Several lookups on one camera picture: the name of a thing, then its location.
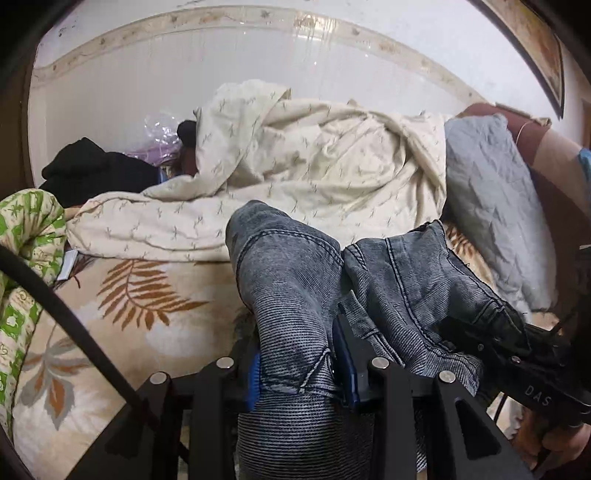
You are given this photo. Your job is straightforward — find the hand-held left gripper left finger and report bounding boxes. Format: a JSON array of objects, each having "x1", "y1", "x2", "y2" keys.
[{"x1": 69, "y1": 342, "x2": 262, "y2": 480}]

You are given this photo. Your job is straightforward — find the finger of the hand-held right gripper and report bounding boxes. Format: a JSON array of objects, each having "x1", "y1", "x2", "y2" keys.
[{"x1": 438, "y1": 316, "x2": 532, "y2": 367}]

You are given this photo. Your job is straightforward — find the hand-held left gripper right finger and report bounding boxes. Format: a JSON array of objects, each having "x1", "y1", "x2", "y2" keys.
[{"x1": 332, "y1": 314, "x2": 536, "y2": 480}]

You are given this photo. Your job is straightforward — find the blue-grey denim pants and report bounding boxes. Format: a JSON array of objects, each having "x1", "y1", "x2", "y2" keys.
[{"x1": 225, "y1": 199, "x2": 532, "y2": 480}]

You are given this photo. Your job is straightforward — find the person's right hand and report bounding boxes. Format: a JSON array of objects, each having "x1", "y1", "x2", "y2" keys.
[{"x1": 540, "y1": 422, "x2": 591, "y2": 474}]

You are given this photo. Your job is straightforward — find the beige leaf-print blanket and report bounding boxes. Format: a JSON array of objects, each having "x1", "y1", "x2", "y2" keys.
[{"x1": 9, "y1": 222, "x2": 555, "y2": 480}]

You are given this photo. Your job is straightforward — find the grey-blue quilted pillow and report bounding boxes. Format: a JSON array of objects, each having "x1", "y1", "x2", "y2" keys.
[{"x1": 444, "y1": 113, "x2": 557, "y2": 312}]

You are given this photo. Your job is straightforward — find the cream printed duvet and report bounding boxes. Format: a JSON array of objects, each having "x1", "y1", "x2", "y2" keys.
[{"x1": 67, "y1": 79, "x2": 448, "y2": 264}]

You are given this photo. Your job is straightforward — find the small white box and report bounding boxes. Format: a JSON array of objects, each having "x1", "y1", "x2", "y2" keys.
[{"x1": 55, "y1": 251, "x2": 80, "y2": 282}]

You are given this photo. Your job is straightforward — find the small black cloth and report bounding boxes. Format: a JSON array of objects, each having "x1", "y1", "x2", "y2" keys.
[{"x1": 177, "y1": 119, "x2": 200, "y2": 149}]

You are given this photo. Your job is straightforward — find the clear plastic bag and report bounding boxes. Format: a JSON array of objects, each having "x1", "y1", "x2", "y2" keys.
[{"x1": 124, "y1": 113, "x2": 185, "y2": 163}]

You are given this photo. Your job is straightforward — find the black garment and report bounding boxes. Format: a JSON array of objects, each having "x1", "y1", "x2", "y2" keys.
[{"x1": 39, "y1": 137, "x2": 162, "y2": 208}]

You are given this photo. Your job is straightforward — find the green printed blanket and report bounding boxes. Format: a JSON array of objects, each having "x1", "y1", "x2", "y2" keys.
[{"x1": 0, "y1": 189, "x2": 70, "y2": 430}]

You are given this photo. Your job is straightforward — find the black cable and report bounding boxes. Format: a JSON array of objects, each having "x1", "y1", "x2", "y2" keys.
[{"x1": 0, "y1": 246, "x2": 160, "y2": 418}]

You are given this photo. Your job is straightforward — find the dark framed wall picture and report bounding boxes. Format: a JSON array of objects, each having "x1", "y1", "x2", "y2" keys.
[{"x1": 480, "y1": 0, "x2": 566, "y2": 121}]

